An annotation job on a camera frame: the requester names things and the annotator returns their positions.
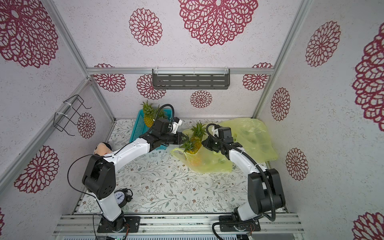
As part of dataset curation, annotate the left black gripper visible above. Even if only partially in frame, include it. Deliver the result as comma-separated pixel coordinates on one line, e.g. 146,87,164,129
161,131,190,145

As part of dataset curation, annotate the pineapple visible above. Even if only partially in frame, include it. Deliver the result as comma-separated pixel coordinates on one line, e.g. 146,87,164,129
191,122,207,154
142,101,167,128
181,140,203,167

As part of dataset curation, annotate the yellow plastic bag top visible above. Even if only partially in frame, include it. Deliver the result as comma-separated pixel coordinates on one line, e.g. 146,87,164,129
171,147,233,174

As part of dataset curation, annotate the yellow plastic bag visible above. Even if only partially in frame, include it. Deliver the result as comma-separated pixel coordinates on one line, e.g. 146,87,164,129
171,147,233,174
219,118,279,164

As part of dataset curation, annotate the pineapple front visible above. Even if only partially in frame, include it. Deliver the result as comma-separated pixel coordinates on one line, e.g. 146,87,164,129
181,140,203,167

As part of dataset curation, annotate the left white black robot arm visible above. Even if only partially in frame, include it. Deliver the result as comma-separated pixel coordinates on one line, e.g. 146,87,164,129
82,118,186,223

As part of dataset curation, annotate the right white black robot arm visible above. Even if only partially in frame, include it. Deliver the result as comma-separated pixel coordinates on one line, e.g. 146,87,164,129
202,124,286,222

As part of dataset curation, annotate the yellow plastic bag bottom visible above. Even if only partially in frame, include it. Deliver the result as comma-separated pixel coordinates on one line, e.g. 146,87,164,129
219,118,279,164

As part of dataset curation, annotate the pineapple back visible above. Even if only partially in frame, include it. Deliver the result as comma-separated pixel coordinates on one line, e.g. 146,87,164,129
142,101,167,128

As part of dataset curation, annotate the teal plastic basket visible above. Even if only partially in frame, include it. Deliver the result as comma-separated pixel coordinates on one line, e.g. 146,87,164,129
129,109,172,150

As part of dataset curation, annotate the plush doll toy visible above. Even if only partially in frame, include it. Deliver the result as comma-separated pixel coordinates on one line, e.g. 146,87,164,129
94,143,113,156

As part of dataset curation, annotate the black alarm clock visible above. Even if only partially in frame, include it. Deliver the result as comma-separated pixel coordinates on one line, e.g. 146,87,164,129
114,188,134,208

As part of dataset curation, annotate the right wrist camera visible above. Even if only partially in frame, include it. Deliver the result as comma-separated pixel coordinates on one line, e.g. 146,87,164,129
212,125,219,138

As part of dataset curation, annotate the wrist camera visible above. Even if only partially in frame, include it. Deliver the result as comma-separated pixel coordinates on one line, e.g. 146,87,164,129
171,117,183,134
212,125,219,138

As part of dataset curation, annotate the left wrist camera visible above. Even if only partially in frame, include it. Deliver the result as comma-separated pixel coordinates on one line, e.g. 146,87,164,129
171,117,183,134

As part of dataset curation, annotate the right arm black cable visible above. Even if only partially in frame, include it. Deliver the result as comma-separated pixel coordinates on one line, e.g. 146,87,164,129
205,122,277,240

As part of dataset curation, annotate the grey wall shelf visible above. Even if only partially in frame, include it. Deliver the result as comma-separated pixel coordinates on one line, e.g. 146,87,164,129
152,69,231,90

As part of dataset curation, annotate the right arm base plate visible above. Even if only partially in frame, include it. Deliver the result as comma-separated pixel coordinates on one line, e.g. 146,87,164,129
219,215,261,232

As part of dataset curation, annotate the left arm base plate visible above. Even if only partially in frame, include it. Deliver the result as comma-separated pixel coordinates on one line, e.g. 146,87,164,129
97,216,141,234

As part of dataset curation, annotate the black wire wall rack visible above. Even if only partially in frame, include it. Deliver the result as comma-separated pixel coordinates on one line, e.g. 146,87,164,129
53,94,91,137

